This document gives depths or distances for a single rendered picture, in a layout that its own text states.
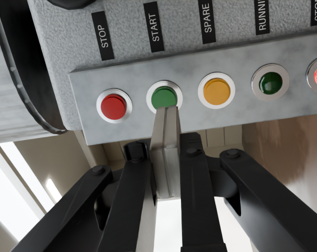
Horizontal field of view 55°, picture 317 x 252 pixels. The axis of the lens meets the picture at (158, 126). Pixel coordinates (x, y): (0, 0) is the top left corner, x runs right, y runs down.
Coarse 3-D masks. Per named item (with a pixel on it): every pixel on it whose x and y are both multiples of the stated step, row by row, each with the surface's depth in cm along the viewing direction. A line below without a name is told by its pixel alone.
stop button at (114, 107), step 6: (108, 96) 30; (114, 96) 30; (120, 96) 30; (102, 102) 30; (108, 102) 30; (114, 102) 30; (120, 102) 30; (102, 108) 30; (108, 108) 30; (114, 108) 30; (120, 108) 30; (126, 108) 30; (108, 114) 30; (114, 114) 30; (120, 114) 30
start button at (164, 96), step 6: (156, 90) 29; (162, 90) 29; (168, 90) 29; (156, 96) 29; (162, 96) 29; (168, 96) 29; (174, 96) 29; (156, 102) 29; (162, 102) 29; (168, 102) 29; (174, 102) 29; (156, 108) 30
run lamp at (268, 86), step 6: (270, 72) 28; (276, 72) 28; (264, 78) 28; (270, 78) 28; (276, 78) 28; (258, 84) 29; (264, 84) 28; (270, 84) 28; (276, 84) 28; (264, 90) 29; (270, 90) 29; (276, 90) 29
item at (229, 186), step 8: (184, 136) 18; (192, 136) 17; (184, 144) 16; (192, 144) 16; (200, 144) 16; (208, 160) 14; (216, 160) 14; (208, 168) 14; (216, 168) 14; (216, 176) 14; (224, 176) 13; (216, 184) 14; (224, 184) 14; (232, 184) 13; (216, 192) 14; (224, 192) 14; (232, 192) 14
